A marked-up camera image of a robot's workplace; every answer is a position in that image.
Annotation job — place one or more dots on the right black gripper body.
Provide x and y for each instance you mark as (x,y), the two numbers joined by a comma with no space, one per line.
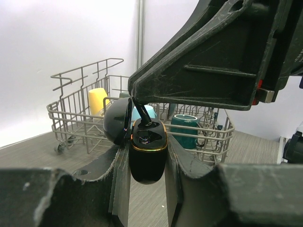
(286,55)

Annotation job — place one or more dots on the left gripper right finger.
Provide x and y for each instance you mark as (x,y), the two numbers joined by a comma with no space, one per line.
(231,195)

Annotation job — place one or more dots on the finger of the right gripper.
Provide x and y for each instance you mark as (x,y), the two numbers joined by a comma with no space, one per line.
(216,59)

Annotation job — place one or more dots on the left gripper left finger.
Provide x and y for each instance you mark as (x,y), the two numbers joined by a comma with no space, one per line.
(96,195)

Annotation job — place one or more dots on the black earbud charging case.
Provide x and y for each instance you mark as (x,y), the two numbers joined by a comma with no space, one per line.
(147,145)

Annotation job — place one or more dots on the black earbud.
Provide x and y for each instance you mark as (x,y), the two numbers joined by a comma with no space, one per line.
(145,118)

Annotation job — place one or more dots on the dark teal mug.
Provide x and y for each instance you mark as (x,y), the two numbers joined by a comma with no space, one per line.
(189,121)

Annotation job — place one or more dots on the yellow cup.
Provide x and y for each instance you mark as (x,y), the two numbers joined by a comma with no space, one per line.
(96,101)

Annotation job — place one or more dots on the dark grey-green mug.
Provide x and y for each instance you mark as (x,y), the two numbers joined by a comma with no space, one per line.
(124,95)

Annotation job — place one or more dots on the grey wire dish rack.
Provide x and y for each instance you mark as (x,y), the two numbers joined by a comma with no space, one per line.
(73,124)

